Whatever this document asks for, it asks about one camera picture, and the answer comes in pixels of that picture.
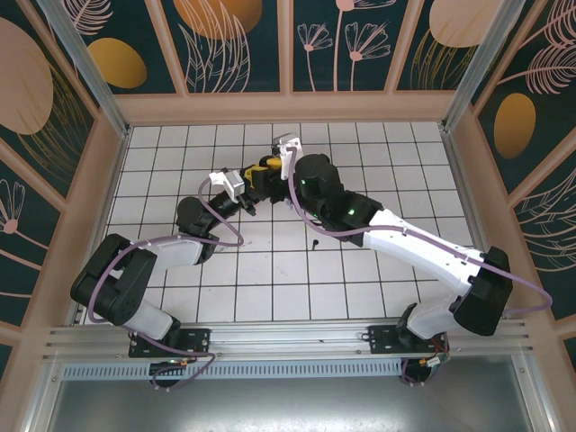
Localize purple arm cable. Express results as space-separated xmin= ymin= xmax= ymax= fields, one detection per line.
xmin=87 ymin=176 xmax=247 ymax=391
xmin=287 ymin=144 xmax=554 ymax=387

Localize aluminium corner post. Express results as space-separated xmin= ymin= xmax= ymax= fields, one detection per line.
xmin=35 ymin=0 xmax=132 ymax=139
xmin=439 ymin=0 xmax=541 ymax=132

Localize grey metal sheet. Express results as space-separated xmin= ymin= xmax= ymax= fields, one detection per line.
xmin=42 ymin=377 xmax=536 ymax=432

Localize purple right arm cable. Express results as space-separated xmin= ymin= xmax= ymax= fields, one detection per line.
xmin=287 ymin=144 xmax=554 ymax=387

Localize slotted grey cable duct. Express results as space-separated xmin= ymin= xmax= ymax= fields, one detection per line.
xmin=60 ymin=362 xmax=409 ymax=380

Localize aluminium table edge rail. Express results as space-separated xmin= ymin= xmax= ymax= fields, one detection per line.
xmin=442 ymin=124 xmax=482 ymax=253

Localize black electronics with wires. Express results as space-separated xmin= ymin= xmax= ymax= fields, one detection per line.
xmin=401 ymin=350 xmax=451 ymax=388
xmin=148 ymin=357 xmax=193 ymax=392

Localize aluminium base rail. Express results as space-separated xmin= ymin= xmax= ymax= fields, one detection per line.
xmin=42 ymin=319 xmax=535 ymax=364

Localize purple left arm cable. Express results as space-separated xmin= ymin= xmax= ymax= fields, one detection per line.
xmin=87 ymin=176 xmax=247 ymax=391

